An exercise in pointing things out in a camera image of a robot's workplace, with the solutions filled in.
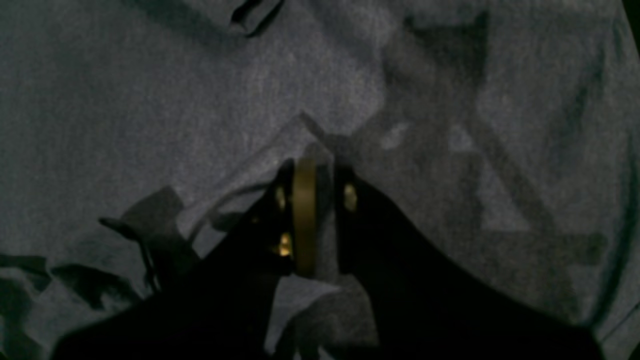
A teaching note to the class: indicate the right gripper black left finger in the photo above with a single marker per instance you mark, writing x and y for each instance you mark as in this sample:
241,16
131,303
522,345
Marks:
220,308

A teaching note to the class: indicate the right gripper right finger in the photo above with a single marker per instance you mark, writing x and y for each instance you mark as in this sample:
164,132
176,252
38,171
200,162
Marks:
425,306

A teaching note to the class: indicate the blue grey t-shirt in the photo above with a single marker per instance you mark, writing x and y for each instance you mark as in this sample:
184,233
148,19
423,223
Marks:
506,130

